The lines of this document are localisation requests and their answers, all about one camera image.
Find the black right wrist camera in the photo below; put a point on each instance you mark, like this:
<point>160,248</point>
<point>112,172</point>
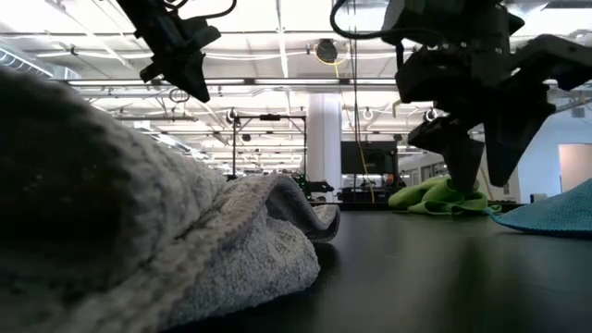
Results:
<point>427,76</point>

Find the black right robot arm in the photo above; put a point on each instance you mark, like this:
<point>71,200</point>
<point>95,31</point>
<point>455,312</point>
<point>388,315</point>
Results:
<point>555,60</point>

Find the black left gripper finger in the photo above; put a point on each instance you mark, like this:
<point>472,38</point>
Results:
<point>194,78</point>

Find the black table frame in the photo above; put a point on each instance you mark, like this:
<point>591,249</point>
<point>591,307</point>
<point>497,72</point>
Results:
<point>365,207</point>

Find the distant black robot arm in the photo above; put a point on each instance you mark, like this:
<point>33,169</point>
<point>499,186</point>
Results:
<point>319,186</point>

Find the black metal rig frame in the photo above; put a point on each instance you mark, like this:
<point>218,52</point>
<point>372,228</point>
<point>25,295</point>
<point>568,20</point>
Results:
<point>270,117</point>

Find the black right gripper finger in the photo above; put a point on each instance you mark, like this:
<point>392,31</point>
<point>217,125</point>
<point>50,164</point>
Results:
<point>462,162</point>
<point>504,148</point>

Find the black monitor screen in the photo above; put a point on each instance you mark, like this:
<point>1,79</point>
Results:
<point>370,157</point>

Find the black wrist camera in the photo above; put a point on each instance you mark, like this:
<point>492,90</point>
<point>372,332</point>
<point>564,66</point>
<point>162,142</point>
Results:
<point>205,34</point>
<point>427,76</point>

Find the sky blue microfiber towel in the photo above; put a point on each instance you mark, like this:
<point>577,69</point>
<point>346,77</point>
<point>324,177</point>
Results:
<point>555,213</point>

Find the grey waffle-weave towel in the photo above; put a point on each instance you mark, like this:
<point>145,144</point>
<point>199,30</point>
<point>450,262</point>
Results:
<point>139,231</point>

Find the white building pillar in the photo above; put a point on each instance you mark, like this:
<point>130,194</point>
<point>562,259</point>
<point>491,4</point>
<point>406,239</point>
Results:
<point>324,139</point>

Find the lime green microfiber towel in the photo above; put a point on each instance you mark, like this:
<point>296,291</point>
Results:
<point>430,199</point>

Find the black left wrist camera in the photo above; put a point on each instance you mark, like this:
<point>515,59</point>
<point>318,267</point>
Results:
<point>205,34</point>

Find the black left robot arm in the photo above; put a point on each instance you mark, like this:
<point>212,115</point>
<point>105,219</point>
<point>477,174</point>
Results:
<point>134,7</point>

